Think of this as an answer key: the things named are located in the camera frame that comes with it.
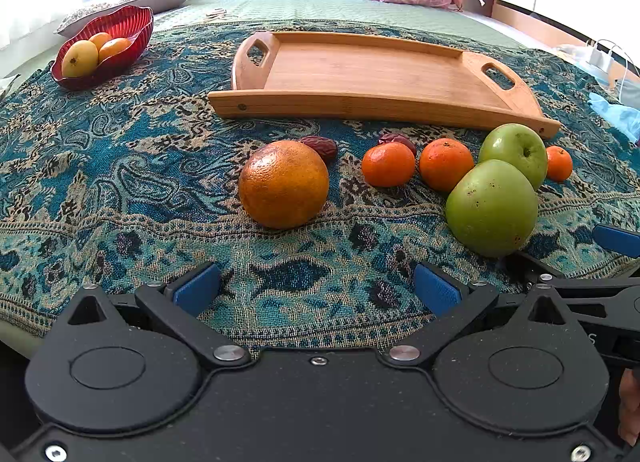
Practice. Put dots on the wooden serving tray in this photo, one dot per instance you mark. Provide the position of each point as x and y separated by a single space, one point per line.
336 75

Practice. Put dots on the red glass bowl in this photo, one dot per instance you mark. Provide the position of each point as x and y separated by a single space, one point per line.
133 23

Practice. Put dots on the orange fruit in bowl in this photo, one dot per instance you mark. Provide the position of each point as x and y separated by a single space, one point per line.
113 47
100 39

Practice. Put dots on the red date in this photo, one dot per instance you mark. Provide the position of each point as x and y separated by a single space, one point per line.
398 138
325 147

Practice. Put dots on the white charger with cable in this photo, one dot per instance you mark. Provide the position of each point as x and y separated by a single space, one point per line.
609 65

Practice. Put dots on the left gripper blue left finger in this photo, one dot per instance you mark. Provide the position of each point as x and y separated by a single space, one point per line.
174 309

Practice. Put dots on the green apple front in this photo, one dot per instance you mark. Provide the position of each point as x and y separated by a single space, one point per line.
493 209

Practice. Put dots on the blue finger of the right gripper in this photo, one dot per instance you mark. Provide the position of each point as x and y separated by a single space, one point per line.
525 271
617 240

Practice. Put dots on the small tangerine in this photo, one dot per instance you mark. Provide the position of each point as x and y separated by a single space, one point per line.
559 164

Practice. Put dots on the light blue cloth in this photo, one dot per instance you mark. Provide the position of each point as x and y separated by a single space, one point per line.
622 117

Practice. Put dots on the green quilted mattress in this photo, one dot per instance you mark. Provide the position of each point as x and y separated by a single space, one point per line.
436 21

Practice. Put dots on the yellow fruit in bowl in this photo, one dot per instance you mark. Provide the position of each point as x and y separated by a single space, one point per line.
80 60

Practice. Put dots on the orange fruit in bowl rear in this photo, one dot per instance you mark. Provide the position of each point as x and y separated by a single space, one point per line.
100 39

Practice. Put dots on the green apple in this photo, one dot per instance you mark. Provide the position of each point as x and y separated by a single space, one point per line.
519 146
493 209

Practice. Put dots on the floral grey pillow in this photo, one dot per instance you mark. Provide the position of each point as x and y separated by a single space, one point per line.
75 21

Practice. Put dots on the teal paisley cloth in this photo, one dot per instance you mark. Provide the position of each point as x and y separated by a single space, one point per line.
135 181

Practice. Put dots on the person's hand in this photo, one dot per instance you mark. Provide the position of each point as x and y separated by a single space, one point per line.
629 415

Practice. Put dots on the large orange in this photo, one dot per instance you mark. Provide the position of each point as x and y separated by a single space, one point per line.
284 185

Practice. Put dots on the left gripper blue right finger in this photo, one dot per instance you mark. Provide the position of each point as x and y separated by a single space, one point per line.
456 307

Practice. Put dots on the orange fruit in bowl front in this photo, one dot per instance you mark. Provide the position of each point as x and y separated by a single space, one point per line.
113 47

